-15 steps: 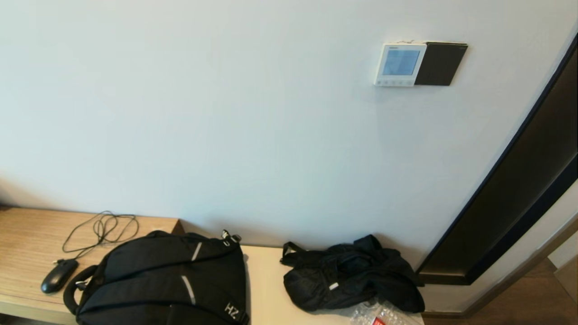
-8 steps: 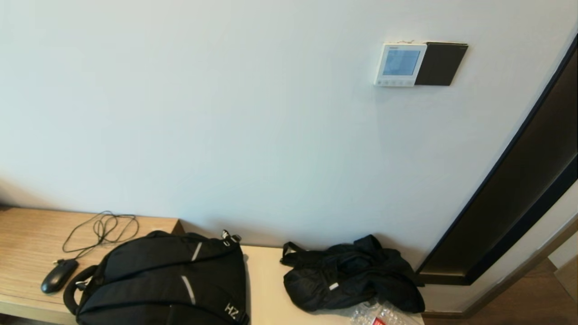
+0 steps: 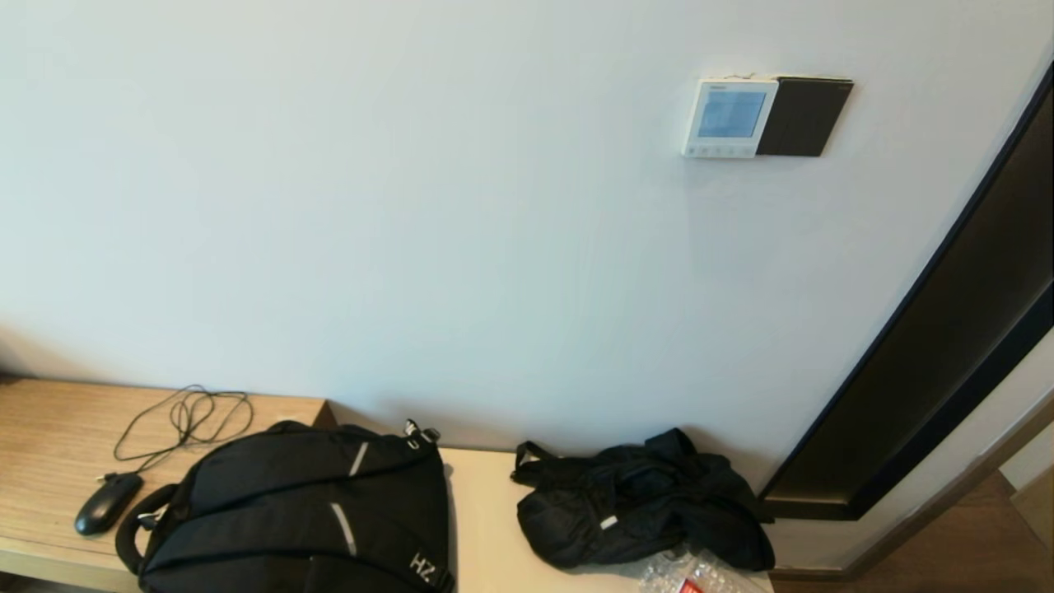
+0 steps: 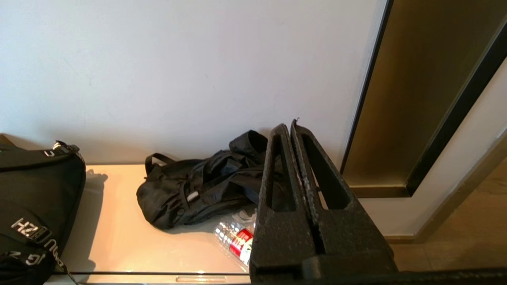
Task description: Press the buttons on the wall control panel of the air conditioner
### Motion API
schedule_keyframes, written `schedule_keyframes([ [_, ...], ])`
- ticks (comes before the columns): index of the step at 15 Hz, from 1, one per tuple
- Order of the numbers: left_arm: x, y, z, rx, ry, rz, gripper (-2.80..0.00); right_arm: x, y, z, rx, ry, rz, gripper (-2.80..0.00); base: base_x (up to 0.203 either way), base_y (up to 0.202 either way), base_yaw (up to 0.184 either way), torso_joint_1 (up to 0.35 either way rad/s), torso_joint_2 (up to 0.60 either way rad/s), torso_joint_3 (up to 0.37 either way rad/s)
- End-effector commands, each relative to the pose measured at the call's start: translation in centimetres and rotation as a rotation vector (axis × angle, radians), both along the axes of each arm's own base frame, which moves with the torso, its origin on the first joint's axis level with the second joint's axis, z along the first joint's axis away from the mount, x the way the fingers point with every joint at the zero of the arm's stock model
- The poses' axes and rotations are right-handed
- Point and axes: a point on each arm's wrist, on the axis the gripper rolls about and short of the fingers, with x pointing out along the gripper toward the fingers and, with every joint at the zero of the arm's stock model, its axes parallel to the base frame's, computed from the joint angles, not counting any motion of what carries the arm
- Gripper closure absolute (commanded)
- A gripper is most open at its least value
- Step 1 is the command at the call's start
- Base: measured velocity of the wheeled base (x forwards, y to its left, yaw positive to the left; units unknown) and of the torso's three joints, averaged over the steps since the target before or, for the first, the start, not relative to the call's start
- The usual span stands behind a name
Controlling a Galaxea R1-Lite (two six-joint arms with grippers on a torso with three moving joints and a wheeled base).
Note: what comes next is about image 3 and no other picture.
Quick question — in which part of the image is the white wall thermostat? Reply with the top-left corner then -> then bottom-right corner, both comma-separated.
681,78 -> 779,159

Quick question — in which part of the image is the dark door frame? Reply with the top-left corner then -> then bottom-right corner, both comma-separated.
758,62 -> 1054,521

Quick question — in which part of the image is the dark brown wall switch plate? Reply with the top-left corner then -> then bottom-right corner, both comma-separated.
756,77 -> 855,157

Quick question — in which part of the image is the small black fabric bag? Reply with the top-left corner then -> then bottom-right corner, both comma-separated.
511,427 -> 777,573

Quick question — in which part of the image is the light wooden desk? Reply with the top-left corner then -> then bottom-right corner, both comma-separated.
0,377 -> 337,593

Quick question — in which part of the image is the brown wooden baseboard strip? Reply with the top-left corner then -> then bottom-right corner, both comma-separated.
770,401 -> 1054,581

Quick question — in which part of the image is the clear plastic bottle red label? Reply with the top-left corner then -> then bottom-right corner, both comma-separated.
638,548 -> 763,593

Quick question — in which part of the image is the black backpack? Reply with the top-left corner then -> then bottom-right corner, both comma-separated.
115,420 -> 455,593

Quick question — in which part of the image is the black computer mouse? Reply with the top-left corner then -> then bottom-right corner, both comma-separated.
74,472 -> 144,537

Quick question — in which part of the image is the thin black mouse cable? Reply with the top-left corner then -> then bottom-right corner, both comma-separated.
96,385 -> 254,483

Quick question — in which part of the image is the cream low cabinet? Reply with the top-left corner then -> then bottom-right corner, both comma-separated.
441,447 -> 775,593

